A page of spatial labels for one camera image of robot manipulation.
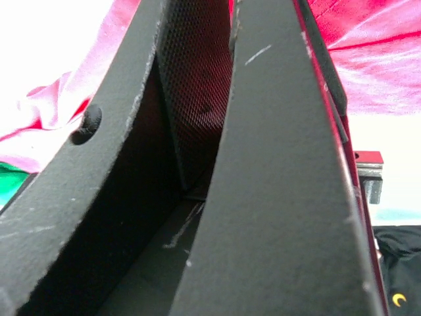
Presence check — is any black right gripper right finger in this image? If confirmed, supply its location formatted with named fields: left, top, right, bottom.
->
left=170, top=1, right=387, bottom=315

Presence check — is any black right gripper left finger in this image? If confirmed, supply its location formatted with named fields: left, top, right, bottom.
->
left=1, top=1, right=232, bottom=315

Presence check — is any pink t shirt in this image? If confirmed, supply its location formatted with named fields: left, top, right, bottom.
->
left=1, top=1, right=420, bottom=172

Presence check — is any green folded t shirt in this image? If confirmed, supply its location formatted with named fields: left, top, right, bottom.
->
left=0, top=162, right=31, bottom=209

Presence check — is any person black shirt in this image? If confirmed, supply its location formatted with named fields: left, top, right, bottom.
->
left=374, top=225, right=420, bottom=316

